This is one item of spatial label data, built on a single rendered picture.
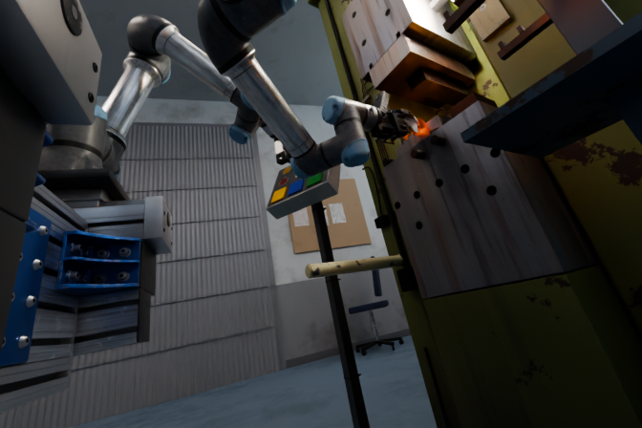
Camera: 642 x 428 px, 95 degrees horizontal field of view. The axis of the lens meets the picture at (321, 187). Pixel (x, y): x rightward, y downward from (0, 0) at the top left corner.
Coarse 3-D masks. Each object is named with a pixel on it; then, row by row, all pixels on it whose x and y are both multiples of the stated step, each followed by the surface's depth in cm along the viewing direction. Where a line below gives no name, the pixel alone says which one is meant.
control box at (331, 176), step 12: (336, 168) 130; (276, 180) 147; (288, 180) 139; (324, 180) 120; (336, 180) 125; (288, 192) 131; (300, 192) 124; (312, 192) 122; (324, 192) 122; (336, 192) 121; (276, 204) 130; (288, 204) 129; (300, 204) 128; (276, 216) 135
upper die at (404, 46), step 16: (400, 48) 109; (416, 48) 108; (432, 48) 117; (384, 64) 116; (400, 64) 110; (416, 64) 111; (432, 64) 113; (448, 64) 118; (464, 64) 129; (384, 80) 116; (400, 80) 118; (464, 80) 126; (400, 96) 128; (416, 96) 130
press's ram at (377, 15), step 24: (360, 0) 130; (384, 0) 117; (408, 0) 112; (432, 0) 121; (360, 24) 129; (384, 24) 117; (408, 24) 106; (432, 24) 114; (360, 48) 129; (384, 48) 116; (456, 48) 121; (360, 72) 128
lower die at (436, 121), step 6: (432, 120) 96; (438, 120) 94; (426, 126) 97; (432, 126) 95; (438, 126) 94; (420, 132) 99; (426, 132) 97; (408, 138) 103; (414, 138) 101; (420, 138) 99; (402, 144) 106; (408, 144) 103; (414, 144) 101; (396, 150) 108; (402, 150) 105
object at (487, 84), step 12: (468, 36) 138; (480, 48) 133; (480, 60) 133; (480, 72) 132; (492, 72) 128; (480, 84) 132; (492, 84) 127; (492, 96) 127; (504, 96) 123; (444, 108) 146
